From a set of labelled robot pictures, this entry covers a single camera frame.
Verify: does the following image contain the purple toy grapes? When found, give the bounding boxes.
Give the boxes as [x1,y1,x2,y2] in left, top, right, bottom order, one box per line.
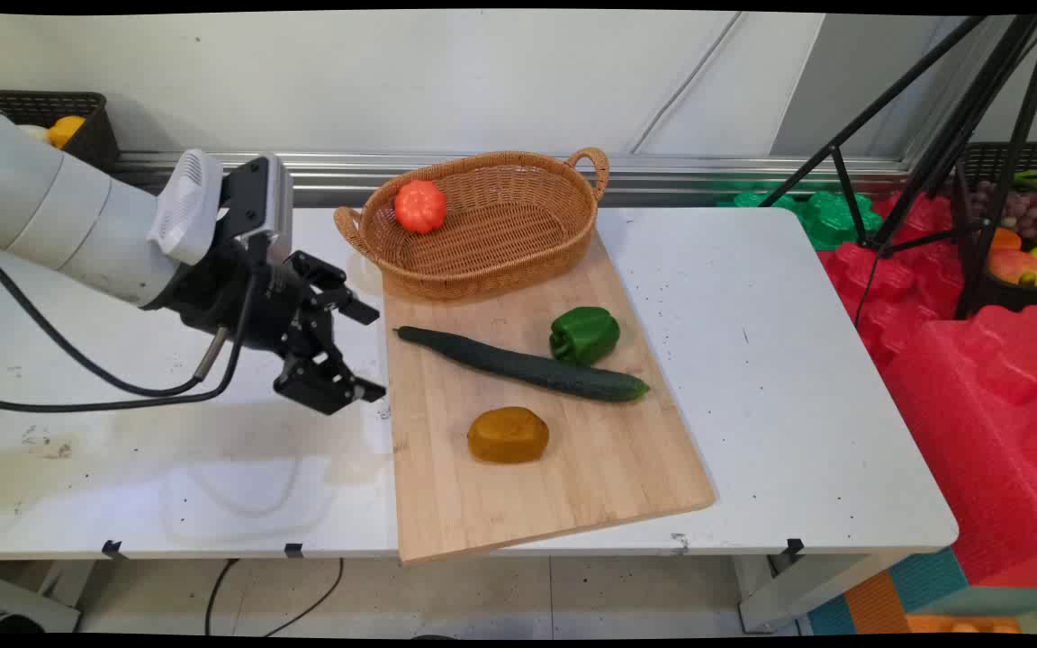
[973,180,1037,242]

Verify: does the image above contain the thin black cable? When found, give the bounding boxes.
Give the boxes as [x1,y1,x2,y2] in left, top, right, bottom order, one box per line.
[0,270,258,413]

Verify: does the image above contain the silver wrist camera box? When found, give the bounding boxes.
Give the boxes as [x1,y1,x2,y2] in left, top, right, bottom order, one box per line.
[221,155,296,266]

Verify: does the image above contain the large black plastic basket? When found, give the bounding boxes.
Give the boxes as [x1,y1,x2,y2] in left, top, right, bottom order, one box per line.
[955,141,1037,316]

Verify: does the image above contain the green foam floor mat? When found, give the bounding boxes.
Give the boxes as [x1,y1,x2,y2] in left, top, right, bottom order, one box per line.
[717,184,884,251]

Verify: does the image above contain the small black plastic basket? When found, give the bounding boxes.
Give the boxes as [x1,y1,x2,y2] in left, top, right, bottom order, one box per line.
[0,88,121,172]

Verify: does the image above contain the black cable with metal plug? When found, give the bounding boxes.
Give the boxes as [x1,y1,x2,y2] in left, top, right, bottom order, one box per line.
[0,241,231,399]

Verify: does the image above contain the black tripod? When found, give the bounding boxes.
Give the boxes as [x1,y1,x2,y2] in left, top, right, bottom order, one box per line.
[757,13,1037,320]

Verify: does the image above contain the orange foam floor mat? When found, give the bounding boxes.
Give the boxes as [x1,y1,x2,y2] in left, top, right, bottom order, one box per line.
[847,571,911,635]

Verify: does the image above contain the brown toy bread loaf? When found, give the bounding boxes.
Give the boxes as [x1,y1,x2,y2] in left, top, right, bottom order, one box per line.
[467,406,551,465]

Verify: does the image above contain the blue foam floor mat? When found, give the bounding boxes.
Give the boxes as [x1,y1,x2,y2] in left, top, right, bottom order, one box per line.
[807,544,969,635]

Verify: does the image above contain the dark green toy cucumber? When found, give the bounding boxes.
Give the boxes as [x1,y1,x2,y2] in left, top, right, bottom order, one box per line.
[393,325,651,403]

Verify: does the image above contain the red toy tomato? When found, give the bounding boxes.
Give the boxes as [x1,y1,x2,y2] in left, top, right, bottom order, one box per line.
[393,179,448,236]

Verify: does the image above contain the green toy bell pepper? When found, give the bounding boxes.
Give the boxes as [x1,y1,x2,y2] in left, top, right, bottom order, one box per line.
[549,306,621,366]

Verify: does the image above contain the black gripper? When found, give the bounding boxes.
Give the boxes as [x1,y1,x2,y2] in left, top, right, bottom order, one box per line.
[157,241,388,417]

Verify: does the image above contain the wooden cutting board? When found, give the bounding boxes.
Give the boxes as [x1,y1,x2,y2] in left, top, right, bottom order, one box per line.
[381,229,717,565]

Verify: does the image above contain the red orange toy mango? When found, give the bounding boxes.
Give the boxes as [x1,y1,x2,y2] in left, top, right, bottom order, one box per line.
[988,249,1037,286]

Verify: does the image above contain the white table leg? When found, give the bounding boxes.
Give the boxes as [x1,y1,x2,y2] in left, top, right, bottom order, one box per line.
[735,549,906,634]
[0,562,83,634]

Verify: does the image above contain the aluminium wall rail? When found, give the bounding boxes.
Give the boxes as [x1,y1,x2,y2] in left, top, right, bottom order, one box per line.
[113,151,915,208]

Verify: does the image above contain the red foam floor mat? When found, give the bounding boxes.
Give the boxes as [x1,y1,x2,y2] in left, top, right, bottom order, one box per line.
[820,191,1037,590]

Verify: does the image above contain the woven wicker basket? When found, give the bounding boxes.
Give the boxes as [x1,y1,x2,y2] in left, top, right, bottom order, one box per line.
[334,147,610,301]

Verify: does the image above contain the black floor cable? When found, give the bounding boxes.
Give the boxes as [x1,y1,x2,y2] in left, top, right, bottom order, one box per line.
[203,558,346,637]

